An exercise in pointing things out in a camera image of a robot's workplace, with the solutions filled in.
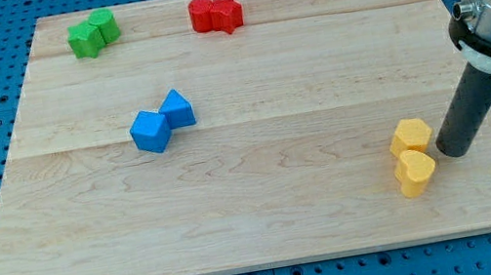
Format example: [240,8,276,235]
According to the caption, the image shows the blue triangle block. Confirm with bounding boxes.
[158,89,196,129]

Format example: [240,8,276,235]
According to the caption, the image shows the wooden board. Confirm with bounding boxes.
[0,0,491,275]

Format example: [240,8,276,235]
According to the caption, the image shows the blue cube block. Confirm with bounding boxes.
[129,110,172,153]

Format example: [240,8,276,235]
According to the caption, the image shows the red star block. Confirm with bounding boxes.
[210,0,244,34]

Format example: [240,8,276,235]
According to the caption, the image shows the red cylinder block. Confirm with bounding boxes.
[187,0,214,33]

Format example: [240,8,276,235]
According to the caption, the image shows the yellow hexagon block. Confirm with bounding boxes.
[389,118,433,158]

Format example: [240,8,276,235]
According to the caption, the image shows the yellow heart block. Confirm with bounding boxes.
[394,149,436,198]

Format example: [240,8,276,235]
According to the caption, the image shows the green cylinder block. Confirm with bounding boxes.
[87,8,121,44]

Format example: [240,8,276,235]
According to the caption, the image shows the green star block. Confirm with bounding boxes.
[67,20,105,59]

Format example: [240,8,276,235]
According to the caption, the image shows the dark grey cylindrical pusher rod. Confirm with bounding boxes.
[436,63,491,158]

